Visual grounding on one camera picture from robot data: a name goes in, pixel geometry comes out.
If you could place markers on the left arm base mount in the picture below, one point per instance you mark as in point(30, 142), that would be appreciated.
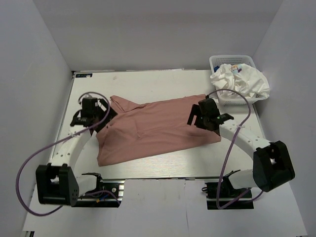
point(109, 195)

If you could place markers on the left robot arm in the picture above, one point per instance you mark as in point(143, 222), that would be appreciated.
point(56, 182)

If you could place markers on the white printed t shirt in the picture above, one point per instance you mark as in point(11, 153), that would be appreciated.
point(241, 78)

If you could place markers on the white plastic basket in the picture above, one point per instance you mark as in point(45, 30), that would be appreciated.
point(217, 60)

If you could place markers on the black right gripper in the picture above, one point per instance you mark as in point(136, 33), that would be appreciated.
point(195, 109)

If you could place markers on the blue table label sticker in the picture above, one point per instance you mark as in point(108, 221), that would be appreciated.
point(83, 75)

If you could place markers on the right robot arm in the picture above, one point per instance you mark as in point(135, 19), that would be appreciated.
point(272, 166)

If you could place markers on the pink t shirt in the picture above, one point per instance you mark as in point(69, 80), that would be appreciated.
point(144, 130)

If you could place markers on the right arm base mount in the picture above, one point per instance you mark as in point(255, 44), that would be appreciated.
point(226, 195)

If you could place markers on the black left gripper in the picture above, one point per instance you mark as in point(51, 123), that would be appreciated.
point(112, 114)

